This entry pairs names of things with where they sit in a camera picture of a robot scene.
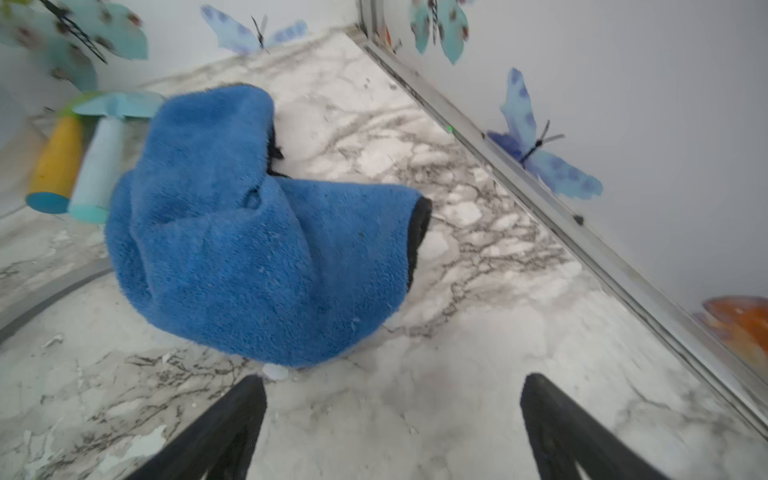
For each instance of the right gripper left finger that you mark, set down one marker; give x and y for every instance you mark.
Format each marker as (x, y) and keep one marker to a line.
(217, 445)

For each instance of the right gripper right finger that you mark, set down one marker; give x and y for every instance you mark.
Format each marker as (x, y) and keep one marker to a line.
(567, 442)

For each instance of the blue grey rag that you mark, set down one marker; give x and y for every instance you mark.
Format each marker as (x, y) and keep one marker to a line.
(208, 243)

